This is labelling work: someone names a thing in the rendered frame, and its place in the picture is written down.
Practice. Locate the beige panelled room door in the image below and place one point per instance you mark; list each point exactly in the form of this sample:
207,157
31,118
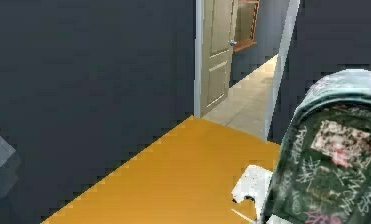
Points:
217,56

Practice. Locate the silver round door knob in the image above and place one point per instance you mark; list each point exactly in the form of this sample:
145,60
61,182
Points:
232,42

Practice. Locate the white crumpled paper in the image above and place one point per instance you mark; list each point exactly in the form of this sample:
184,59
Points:
253,185

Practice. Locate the brown framed window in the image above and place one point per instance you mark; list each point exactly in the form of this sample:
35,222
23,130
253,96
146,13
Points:
246,25

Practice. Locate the green graffiti bin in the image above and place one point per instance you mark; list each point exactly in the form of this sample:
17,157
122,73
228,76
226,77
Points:
329,160

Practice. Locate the grey angular block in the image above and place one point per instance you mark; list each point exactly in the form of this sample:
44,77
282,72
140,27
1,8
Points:
2,163

